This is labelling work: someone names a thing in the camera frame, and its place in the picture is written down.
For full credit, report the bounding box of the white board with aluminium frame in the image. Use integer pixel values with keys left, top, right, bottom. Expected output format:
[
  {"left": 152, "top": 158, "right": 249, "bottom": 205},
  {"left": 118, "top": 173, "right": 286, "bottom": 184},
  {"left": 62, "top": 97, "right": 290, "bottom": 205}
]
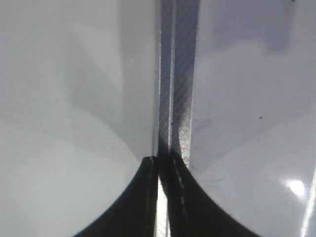
[{"left": 159, "top": 0, "right": 316, "bottom": 237}]

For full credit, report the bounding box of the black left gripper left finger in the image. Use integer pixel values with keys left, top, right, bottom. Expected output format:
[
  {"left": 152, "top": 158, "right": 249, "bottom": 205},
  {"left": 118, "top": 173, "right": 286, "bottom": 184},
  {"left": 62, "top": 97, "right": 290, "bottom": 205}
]
[{"left": 76, "top": 157, "right": 158, "bottom": 237}]

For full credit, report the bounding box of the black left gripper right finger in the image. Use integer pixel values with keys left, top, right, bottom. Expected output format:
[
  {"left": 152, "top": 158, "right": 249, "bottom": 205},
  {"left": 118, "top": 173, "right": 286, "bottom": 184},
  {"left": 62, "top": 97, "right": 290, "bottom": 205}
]
[{"left": 158, "top": 139, "right": 251, "bottom": 237}]

